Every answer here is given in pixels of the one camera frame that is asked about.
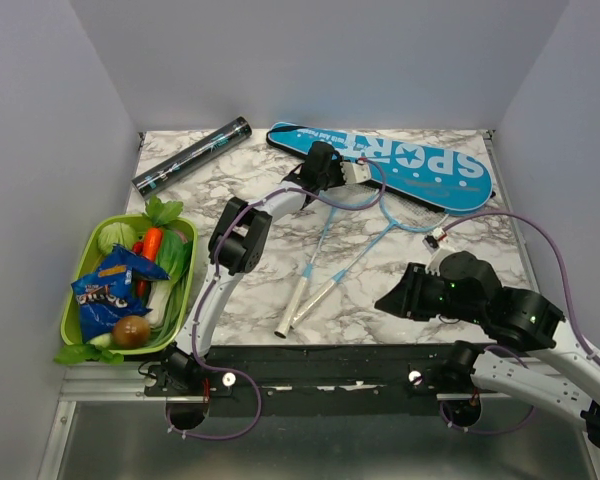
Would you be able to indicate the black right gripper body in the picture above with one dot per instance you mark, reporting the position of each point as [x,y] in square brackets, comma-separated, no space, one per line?
[429,293]

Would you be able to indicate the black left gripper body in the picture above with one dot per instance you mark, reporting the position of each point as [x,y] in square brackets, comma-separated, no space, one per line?
[332,178]

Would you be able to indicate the light blue badminton racket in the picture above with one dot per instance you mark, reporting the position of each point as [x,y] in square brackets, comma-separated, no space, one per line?
[285,323]
[400,214]

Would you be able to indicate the blue Sport racket bag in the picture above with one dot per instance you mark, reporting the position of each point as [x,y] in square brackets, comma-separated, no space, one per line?
[456,182]

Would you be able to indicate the black Boka shuttlecock tube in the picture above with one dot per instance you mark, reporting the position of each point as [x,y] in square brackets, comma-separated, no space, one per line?
[192,158]

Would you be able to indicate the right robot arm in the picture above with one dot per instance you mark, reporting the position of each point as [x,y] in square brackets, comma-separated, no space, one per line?
[459,286]

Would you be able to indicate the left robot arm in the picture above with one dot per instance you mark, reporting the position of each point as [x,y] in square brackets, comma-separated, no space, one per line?
[235,248]

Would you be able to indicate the toy orange carrot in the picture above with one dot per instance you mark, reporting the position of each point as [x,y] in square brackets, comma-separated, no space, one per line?
[151,243]

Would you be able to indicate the toy green cabbage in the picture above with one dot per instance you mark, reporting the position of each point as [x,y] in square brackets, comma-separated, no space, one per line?
[117,233]

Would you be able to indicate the toy brown kiwi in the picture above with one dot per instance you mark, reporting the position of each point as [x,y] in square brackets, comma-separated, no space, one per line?
[131,332]

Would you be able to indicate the blue Oreo snack bag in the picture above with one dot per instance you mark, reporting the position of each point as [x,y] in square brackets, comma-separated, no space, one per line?
[107,295]

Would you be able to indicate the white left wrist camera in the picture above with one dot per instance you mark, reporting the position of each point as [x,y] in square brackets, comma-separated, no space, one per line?
[357,172]

